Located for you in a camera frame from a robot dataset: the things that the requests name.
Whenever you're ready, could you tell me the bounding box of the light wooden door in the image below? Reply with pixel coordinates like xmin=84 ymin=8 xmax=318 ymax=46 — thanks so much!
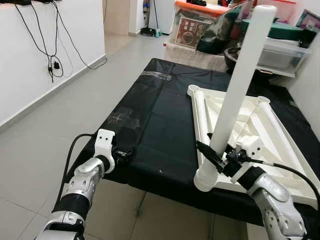
xmin=102 ymin=0 xmax=133 ymax=37

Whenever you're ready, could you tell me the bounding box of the dark picture frame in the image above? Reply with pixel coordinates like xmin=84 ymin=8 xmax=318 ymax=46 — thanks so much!
xmin=296 ymin=9 xmax=320 ymax=48

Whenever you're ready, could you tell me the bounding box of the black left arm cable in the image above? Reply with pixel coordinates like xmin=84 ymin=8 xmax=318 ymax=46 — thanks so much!
xmin=56 ymin=132 xmax=101 ymax=203

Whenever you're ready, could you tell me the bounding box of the clear plastic bin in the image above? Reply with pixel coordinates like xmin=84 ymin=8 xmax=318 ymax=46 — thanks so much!
xmin=257 ymin=37 xmax=312 ymax=78

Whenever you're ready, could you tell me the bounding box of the black power strip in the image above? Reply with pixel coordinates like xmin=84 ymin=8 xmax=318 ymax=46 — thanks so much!
xmin=0 ymin=0 xmax=63 ymax=6

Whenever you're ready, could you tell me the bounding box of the pink box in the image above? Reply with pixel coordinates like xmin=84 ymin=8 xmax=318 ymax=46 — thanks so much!
xmin=255 ymin=0 xmax=297 ymax=23

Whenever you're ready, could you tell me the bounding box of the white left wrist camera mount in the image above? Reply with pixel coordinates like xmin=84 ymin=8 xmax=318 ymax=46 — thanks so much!
xmin=94 ymin=129 xmax=117 ymax=161

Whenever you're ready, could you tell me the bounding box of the black shiny bag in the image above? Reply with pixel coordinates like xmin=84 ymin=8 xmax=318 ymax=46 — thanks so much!
xmin=195 ymin=5 xmax=246 ymax=55

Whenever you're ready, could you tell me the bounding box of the black wall cable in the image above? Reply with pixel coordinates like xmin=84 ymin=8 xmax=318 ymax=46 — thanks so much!
xmin=50 ymin=2 xmax=108 ymax=71
xmin=15 ymin=2 xmax=65 ymax=83

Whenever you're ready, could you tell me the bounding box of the green pot lid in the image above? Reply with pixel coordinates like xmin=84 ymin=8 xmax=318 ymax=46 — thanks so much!
xmin=240 ymin=19 xmax=306 ymax=42

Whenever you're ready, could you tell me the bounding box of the clear tape strip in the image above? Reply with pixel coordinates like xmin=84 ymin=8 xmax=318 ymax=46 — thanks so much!
xmin=141 ymin=71 xmax=173 ymax=82

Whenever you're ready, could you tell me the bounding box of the white plastic table top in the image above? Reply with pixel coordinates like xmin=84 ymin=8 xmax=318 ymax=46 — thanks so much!
xmin=187 ymin=84 xmax=320 ymax=208

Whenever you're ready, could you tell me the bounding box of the black table cloth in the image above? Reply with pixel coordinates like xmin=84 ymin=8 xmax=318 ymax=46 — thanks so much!
xmin=75 ymin=57 xmax=320 ymax=236

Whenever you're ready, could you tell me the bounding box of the beige woven mat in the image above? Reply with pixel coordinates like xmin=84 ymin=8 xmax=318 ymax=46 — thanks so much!
xmin=164 ymin=42 xmax=228 ymax=73

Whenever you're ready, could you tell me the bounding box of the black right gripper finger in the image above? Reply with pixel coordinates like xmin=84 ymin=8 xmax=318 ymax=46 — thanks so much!
xmin=196 ymin=140 xmax=226 ymax=169

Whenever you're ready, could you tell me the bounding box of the black wok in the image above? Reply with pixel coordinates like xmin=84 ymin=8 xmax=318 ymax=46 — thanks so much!
xmin=223 ymin=47 xmax=273 ymax=76

